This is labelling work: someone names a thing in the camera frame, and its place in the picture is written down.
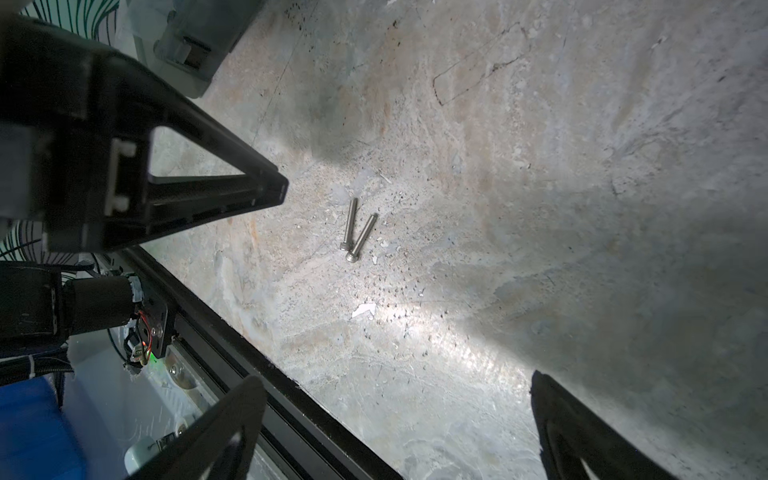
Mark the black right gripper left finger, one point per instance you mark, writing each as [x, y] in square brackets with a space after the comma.
[220, 444]

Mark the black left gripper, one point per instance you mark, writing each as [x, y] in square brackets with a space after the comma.
[77, 129]

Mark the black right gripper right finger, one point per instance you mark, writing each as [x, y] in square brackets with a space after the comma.
[577, 444]

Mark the grey compartment organizer box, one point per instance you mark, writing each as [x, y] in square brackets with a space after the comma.
[184, 42]

